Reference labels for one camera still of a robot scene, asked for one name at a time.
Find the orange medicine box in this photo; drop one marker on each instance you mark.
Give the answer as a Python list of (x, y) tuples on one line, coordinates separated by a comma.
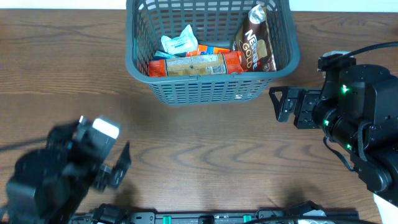
[(207, 50)]

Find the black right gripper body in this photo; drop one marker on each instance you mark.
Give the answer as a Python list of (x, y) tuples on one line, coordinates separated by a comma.
[(303, 107)]

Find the orange spaghetti packet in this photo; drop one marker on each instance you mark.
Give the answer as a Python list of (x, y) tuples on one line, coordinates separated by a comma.
[(214, 64)]

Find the blue Kleenex tissue pack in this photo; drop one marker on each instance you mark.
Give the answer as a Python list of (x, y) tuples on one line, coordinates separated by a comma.
[(159, 55)]

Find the white green sachet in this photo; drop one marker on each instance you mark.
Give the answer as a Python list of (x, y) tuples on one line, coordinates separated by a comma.
[(185, 42)]

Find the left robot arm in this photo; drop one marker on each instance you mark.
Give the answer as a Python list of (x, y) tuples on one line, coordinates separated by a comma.
[(49, 184)]

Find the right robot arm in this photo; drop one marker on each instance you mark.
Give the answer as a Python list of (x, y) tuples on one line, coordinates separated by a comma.
[(357, 109)]

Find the grey plastic basket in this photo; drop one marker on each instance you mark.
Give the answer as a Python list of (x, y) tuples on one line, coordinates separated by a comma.
[(214, 23)]

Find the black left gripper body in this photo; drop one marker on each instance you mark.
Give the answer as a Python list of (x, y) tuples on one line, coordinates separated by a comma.
[(76, 172)]

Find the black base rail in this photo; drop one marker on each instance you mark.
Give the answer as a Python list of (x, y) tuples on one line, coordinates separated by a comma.
[(107, 213)]

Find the brown Nescafe Gold pouch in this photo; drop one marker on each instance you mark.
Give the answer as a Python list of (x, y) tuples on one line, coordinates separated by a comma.
[(254, 42)]

